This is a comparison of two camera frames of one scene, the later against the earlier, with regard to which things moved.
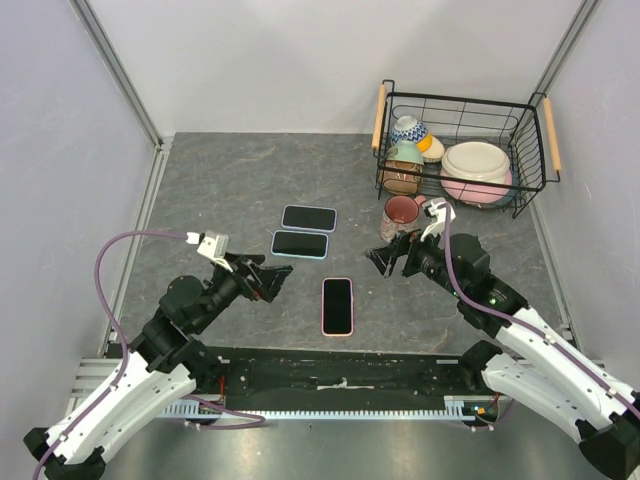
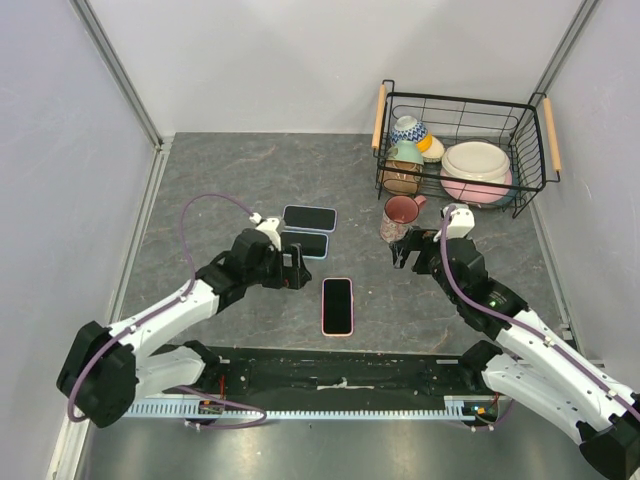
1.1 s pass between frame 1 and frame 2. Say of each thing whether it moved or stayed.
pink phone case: stayed
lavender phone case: stayed
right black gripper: stayed
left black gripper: moved
